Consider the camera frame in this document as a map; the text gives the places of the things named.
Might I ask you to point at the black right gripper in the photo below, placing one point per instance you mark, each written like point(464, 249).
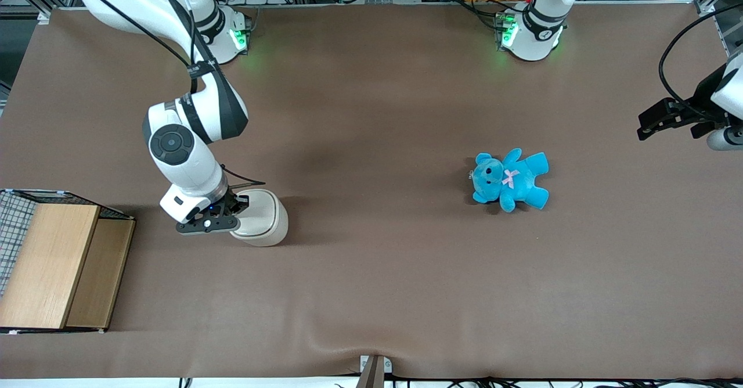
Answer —
point(234, 201)

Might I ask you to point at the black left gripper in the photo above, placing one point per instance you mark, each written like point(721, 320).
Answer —
point(698, 107)

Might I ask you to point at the white lidded trash can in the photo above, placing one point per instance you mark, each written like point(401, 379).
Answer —
point(267, 219)

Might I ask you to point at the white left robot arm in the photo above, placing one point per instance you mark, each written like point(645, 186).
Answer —
point(537, 22)

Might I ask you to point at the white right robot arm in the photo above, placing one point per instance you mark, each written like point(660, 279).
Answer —
point(174, 144)

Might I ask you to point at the blue teddy bear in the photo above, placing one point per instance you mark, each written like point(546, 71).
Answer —
point(511, 179)

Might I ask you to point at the brown table cloth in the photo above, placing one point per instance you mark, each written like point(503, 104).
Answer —
point(371, 115)

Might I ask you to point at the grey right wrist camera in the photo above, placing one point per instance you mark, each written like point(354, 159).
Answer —
point(186, 203)

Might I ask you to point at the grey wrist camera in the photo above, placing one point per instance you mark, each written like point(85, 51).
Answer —
point(724, 139)
point(186, 203)

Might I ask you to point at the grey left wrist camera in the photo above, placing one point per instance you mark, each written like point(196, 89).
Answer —
point(724, 139)

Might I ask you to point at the metal table edge bracket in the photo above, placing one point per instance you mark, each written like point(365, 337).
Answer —
point(374, 370)

